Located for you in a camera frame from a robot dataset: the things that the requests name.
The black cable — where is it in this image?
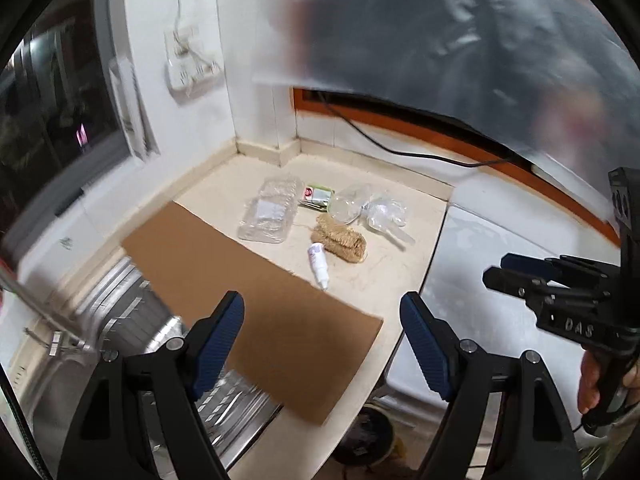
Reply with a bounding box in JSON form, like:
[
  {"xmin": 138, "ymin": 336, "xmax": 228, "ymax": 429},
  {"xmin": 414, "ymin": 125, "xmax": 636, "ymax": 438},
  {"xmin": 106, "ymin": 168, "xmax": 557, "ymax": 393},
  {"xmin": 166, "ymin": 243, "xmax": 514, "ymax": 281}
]
[{"xmin": 320, "ymin": 92, "xmax": 526, "ymax": 168}]

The green and white packet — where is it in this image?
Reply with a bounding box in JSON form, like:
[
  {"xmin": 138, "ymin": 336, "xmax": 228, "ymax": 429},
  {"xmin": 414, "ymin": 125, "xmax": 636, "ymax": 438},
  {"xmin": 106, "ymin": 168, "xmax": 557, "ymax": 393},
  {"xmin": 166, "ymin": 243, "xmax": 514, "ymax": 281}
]
[{"xmin": 300, "ymin": 183, "xmax": 335, "ymax": 211}]

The orange wooden trim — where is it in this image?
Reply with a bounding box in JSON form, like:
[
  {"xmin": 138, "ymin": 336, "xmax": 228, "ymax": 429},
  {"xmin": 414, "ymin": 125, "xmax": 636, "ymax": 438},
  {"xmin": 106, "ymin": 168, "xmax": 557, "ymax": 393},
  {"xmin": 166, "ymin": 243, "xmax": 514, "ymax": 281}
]
[{"xmin": 292, "ymin": 87, "xmax": 621, "ymax": 247}]

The dark window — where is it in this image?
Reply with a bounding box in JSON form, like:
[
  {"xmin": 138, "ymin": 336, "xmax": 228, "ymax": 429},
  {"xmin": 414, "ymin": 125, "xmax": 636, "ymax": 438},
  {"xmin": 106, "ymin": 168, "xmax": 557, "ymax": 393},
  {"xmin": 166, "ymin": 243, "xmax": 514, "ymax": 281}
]
[{"xmin": 0, "ymin": 0, "xmax": 151, "ymax": 211}]

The brown cardboard sheet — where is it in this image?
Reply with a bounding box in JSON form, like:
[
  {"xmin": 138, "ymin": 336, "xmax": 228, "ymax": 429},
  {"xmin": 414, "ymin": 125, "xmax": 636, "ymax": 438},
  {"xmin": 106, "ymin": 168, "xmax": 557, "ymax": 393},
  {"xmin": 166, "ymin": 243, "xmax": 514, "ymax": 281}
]
[{"xmin": 121, "ymin": 201, "xmax": 385, "ymax": 427}]

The brown fibre scrubber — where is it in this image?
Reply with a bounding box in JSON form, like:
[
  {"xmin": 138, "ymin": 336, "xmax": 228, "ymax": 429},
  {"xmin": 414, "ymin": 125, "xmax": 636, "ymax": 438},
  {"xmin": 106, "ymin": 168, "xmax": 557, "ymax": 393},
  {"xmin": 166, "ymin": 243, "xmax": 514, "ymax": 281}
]
[{"xmin": 310, "ymin": 214, "xmax": 369, "ymax": 263}]

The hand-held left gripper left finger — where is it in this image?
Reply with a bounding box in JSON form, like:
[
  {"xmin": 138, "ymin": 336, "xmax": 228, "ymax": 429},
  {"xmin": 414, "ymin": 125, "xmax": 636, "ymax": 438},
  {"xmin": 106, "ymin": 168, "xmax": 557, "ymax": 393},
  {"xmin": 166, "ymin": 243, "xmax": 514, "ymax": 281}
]
[{"xmin": 57, "ymin": 291, "xmax": 246, "ymax": 480}]

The small white bottle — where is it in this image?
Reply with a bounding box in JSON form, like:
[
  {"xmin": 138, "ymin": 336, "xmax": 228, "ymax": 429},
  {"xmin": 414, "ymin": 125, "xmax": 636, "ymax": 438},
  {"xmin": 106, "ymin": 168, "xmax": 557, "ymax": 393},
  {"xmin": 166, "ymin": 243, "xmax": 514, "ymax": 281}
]
[{"xmin": 307, "ymin": 242, "xmax": 332, "ymax": 291}]

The white wall power socket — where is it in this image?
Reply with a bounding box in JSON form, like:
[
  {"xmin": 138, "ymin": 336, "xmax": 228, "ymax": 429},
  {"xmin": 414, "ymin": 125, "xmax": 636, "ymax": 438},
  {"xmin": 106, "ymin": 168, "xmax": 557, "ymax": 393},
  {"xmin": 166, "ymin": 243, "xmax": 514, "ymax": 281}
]
[{"xmin": 164, "ymin": 25, "xmax": 224, "ymax": 106}]

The translucent plastic sheet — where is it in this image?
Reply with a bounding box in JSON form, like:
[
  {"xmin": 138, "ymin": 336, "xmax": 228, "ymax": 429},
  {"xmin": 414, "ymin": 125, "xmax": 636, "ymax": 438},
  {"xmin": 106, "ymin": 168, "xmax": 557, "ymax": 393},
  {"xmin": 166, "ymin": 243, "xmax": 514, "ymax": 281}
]
[{"xmin": 252, "ymin": 0, "xmax": 640, "ymax": 226}]

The cream trash bin dark liner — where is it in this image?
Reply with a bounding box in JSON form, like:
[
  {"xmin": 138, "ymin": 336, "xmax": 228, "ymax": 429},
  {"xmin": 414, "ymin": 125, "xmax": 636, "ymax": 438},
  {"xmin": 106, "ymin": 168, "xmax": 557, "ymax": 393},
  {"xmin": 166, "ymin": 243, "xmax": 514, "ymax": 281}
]
[{"xmin": 332, "ymin": 405, "xmax": 401, "ymax": 466}]

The person's right hand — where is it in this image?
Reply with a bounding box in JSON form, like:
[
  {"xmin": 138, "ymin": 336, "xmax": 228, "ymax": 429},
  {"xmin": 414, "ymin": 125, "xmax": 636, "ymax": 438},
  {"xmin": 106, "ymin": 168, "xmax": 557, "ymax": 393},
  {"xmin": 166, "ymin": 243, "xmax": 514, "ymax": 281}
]
[{"xmin": 577, "ymin": 349, "xmax": 603, "ymax": 415}]

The metal faucet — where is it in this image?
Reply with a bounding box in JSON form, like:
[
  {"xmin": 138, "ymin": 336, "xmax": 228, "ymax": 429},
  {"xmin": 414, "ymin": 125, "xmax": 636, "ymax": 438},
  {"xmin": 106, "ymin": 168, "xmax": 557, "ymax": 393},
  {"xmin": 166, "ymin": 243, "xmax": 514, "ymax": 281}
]
[{"xmin": 0, "ymin": 260, "xmax": 101, "ymax": 361}]

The clear plastic clamshell tray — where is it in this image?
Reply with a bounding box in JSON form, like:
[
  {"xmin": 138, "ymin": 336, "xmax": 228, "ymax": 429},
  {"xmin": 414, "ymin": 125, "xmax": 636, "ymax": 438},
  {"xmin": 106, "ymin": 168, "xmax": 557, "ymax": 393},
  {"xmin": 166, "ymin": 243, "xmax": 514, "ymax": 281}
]
[{"xmin": 237, "ymin": 177, "xmax": 307, "ymax": 245}]

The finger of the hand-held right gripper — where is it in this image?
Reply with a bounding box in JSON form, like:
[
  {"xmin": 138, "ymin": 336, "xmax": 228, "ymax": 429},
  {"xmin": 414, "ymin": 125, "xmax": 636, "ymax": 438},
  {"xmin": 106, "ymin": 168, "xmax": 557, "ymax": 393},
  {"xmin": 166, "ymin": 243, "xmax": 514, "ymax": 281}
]
[
  {"xmin": 482, "ymin": 267, "xmax": 547, "ymax": 307},
  {"xmin": 501, "ymin": 253, "xmax": 566, "ymax": 281}
]

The crumpled clear plastic bottle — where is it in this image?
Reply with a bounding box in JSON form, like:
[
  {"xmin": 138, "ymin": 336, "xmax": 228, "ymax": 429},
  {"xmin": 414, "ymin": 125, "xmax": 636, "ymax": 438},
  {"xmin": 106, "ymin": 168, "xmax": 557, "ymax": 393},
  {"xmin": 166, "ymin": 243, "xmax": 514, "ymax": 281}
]
[{"xmin": 362, "ymin": 195, "xmax": 416, "ymax": 247}]

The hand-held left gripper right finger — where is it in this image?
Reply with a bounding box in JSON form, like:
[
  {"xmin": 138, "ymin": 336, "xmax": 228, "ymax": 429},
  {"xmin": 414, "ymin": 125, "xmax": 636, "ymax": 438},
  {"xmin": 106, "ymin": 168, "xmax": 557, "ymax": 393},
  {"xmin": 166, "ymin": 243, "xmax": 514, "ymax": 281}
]
[{"xmin": 399, "ymin": 292, "xmax": 583, "ymax": 480}]

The clear plastic bag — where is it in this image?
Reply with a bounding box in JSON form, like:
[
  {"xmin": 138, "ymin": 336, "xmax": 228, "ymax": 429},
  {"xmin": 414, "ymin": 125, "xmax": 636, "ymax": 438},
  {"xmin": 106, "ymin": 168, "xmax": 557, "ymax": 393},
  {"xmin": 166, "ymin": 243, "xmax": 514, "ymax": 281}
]
[{"xmin": 327, "ymin": 182, "xmax": 373, "ymax": 223}]

